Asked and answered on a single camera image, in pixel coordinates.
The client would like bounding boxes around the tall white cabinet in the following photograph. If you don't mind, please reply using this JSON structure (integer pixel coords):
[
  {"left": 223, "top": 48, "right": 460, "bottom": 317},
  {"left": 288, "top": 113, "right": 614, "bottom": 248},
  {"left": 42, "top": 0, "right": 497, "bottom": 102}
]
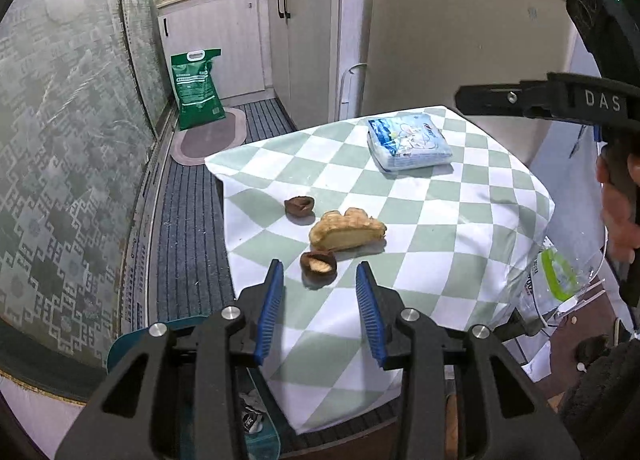
[{"left": 267, "top": 0, "right": 377, "bottom": 133}]

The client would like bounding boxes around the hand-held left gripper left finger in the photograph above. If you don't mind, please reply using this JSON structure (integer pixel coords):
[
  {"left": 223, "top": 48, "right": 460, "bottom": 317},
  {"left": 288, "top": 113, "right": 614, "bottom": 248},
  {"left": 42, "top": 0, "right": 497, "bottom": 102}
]
[{"left": 55, "top": 259, "right": 285, "bottom": 460}]

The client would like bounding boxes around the green rice bag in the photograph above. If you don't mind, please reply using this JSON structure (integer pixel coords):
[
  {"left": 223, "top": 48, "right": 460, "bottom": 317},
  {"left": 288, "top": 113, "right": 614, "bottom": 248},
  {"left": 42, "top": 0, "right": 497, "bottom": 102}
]
[{"left": 171, "top": 48, "right": 224, "bottom": 131}]

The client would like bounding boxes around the blue tissue pack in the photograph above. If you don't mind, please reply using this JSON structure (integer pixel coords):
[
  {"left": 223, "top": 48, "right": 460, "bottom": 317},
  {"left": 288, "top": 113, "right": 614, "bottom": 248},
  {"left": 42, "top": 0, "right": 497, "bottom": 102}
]
[{"left": 367, "top": 114, "right": 453, "bottom": 175}]

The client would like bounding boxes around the person's right hand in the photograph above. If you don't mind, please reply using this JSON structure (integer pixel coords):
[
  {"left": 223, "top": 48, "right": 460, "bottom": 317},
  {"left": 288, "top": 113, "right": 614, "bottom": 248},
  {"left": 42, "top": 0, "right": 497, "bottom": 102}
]
[{"left": 596, "top": 155, "right": 640, "bottom": 265}]

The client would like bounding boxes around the dark fleece clothing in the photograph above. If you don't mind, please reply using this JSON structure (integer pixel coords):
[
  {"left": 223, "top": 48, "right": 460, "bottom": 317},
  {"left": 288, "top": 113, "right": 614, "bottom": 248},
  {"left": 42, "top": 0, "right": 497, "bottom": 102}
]
[{"left": 557, "top": 335, "right": 640, "bottom": 460}]

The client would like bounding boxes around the green white checkered tablecloth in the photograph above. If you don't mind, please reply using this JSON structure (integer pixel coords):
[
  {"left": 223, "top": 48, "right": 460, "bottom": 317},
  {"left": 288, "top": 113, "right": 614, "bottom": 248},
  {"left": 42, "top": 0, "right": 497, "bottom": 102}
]
[{"left": 204, "top": 106, "right": 556, "bottom": 436}]

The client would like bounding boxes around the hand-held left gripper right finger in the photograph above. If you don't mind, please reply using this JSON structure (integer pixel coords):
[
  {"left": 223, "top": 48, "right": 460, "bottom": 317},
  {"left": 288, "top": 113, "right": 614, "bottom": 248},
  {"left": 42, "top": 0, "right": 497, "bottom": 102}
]
[{"left": 355, "top": 261, "right": 583, "bottom": 460}]

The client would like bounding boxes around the beige refrigerator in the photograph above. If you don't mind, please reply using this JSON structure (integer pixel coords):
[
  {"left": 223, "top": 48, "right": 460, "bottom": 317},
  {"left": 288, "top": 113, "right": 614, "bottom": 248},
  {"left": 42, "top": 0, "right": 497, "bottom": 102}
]
[{"left": 362, "top": 0, "right": 608, "bottom": 165}]

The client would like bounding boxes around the clear bottle green label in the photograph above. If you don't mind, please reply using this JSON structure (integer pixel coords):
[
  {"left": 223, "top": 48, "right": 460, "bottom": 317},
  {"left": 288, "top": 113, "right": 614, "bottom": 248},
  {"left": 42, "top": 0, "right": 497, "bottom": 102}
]
[{"left": 517, "top": 237, "right": 601, "bottom": 328}]

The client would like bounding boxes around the low white cabinet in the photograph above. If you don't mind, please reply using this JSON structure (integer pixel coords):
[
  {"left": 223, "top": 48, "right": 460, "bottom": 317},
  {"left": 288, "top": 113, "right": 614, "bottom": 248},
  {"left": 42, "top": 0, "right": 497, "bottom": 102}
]
[{"left": 157, "top": 0, "right": 273, "bottom": 103}]

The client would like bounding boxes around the brown mushroom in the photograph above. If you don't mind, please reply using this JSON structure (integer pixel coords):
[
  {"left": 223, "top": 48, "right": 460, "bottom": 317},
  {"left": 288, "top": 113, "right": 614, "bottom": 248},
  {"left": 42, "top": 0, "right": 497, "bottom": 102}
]
[{"left": 284, "top": 196, "right": 316, "bottom": 218}]

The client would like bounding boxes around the patterned frosted glass door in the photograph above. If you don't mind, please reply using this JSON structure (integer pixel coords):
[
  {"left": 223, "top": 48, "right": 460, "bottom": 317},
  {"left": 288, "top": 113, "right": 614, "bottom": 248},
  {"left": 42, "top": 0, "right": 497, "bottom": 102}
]
[
  {"left": 118, "top": 0, "right": 173, "bottom": 141},
  {"left": 0, "top": 0, "right": 161, "bottom": 406}
]

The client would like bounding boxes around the crumpled printed wrapper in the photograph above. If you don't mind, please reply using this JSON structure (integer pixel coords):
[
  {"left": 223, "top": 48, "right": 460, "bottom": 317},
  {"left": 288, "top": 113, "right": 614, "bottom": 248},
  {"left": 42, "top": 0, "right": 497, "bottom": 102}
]
[{"left": 237, "top": 387, "right": 268, "bottom": 433}]

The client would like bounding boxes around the oval floor mat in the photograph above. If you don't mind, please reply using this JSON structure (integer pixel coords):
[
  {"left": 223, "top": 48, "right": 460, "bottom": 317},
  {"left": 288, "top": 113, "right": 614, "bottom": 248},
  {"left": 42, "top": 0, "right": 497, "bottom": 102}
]
[{"left": 170, "top": 107, "right": 247, "bottom": 168}]

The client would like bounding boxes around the white curved pipe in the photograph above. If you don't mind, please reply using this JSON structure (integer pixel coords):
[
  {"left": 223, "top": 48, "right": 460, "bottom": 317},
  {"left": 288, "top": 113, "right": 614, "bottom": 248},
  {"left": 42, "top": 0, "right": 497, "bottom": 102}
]
[{"left": 339, "top": 64, "right": 370, "bottom": 105}]

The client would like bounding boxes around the grey striped rug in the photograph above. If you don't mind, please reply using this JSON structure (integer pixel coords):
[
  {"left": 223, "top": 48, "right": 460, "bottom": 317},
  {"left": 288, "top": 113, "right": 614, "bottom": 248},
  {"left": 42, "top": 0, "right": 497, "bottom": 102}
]
[{"left": 152, "top": 97, "right": 298, "bottom": 328}]

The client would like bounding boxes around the beige bread piece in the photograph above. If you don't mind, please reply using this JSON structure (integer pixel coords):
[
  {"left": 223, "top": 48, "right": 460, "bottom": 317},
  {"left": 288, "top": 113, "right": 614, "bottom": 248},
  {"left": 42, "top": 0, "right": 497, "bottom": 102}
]
[{"left": 308, "top": 207, "right": 388, "bottom": 251}]

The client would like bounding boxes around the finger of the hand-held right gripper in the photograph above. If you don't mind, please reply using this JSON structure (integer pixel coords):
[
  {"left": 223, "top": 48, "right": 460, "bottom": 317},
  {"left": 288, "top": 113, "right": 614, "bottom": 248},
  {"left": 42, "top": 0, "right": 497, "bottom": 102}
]
[{"left": 456, "top": 76, "right": 551, "bottom": 119}]

